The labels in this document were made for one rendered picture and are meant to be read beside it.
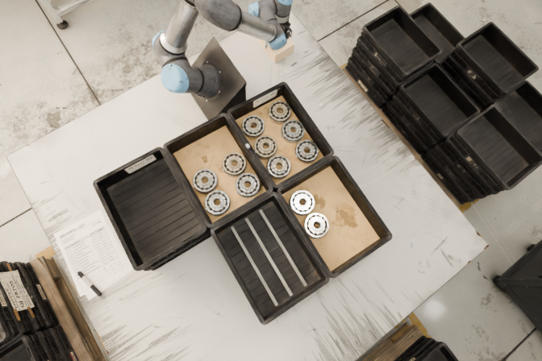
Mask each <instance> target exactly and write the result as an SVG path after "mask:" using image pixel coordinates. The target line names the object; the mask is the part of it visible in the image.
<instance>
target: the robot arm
mask: <svg viewBox="0 0 542 361"><path fill-rule="evenodd" d="M292 2H293V0H260V1H257V2H254V3H252V4H250V5H249V7H248V12H249V13H248V12H247V11H244V10H241V8H240V6H239V5H237V4H236V3H234V2H233V1H232V0H178V2H177V5H176V8H175V11H174V12H173V16H172V18H171V20H170V23H169V26H168V28H167V30H163V31H160V32H158V34H156V35H155V36H154V37H153V39H152V46H153V50H154V52H155V53H156V56H157V58H158V60H159V62H160V64H161V67H162V70H161V75H162V77H161V81H162V84H163V86H164V87H165V88H166V89H167V90H168V91H170V92H173V93H195V94H197V95H198V96H200V97H202V98H211V97H213V96H214V95H215V94H216V93H217V91H218V89H219V74H218V72H217V70H216V69H215V68H214V67H213V66H211V65H208V64H203V65H200V66H198V67H191V66H190V62H189V61H188V59H187V57H186V49H187V48H188V42H187V39H188V37H189V35H190V32H191V31H192V29H193V27H194V24H195V23H196V21H197V19H198V16H199V14H201V15H202V16H203V17H204V18H205V19H206V20H207V21H209V22H210V23H212V24H214V25H215V26H217V27H219V28H221V29H223V30H225V31H238V32H241V33H244V34H246V35H250V36H252V37H255V38H258V39H262V40H264V41H265V48H267V47H268V46H269V47H270V48H272V49H273V50H278V49H280V48H282V47H284V46H285V45H286V43H287V39H289V37H290V38H291V37H292V30H291V28H290V25H291V23H290V22H289V19H290V11H291V5H292ZM290 33H291V34H290Z"/></svg>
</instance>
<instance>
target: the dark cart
mask: <svg viewBox="0 0 542 361"><path fill-rule="evenodd" d="M493 282H494V283H495V284H496V285H497V286H498V287H499V288H500V289H502V290H504V291H507V293H508V294H509V295H510V296H511V298H512V299H513V300H514V301H515V303H516V304H517V305H518V306H519V307H520V308H521V310H522V311H523V312H524V313H525V314H526V315H527V317H528V318H529V319H530V320H531V322H532V323H533V324H534V325H535V327H536V328H537V329H538V331H539V332H541V333H542V239H541V240H540V241H539V242H538V243H537V244H532V245H530V246H529V247H528V248H527V253H526V254H525V255H524V256H523V257H522V258H520V259H519V260H518V261H517V262H516V263H515V264H514V265H512V266H511V267H510V268H509V269H508V270H507V271H506V272H504V273H503V274H502V275H501V276H495V278H493Z"/></svg>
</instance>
